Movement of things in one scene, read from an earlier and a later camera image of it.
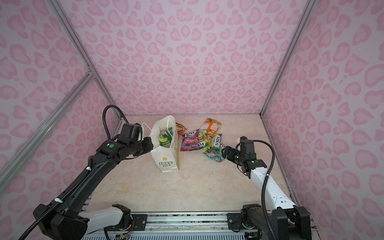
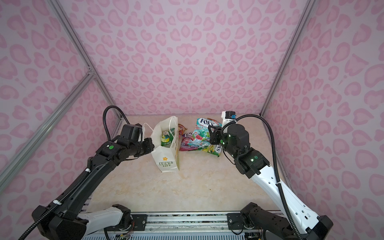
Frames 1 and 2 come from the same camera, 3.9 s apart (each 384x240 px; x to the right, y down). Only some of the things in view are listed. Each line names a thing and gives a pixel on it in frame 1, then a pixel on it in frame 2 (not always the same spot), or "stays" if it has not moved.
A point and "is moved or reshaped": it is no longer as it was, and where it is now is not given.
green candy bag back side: (165, 137) stays
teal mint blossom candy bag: (215, 153) -> (201, 136)
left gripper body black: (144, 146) stays
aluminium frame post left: (91, 71) stays
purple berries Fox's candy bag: (190, 141) stays
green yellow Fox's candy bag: (208, 142) is moved or reshaped
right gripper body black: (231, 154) -> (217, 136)
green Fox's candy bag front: (165, 139) stays
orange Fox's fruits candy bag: (180, 129) stays
